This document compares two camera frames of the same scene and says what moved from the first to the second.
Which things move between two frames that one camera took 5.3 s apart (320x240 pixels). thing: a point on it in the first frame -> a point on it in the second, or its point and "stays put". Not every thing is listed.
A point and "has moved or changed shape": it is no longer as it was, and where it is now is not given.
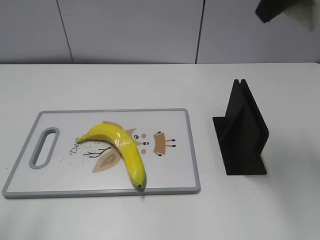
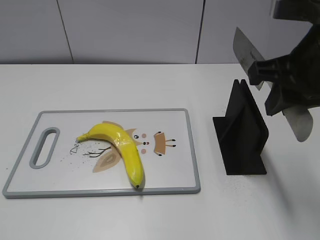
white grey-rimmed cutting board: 51,163 stays put
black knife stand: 243,133 stays put
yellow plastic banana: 122,142 stays put
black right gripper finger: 267,10 -> 301,69
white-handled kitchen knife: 304,12 has moved or changed shape
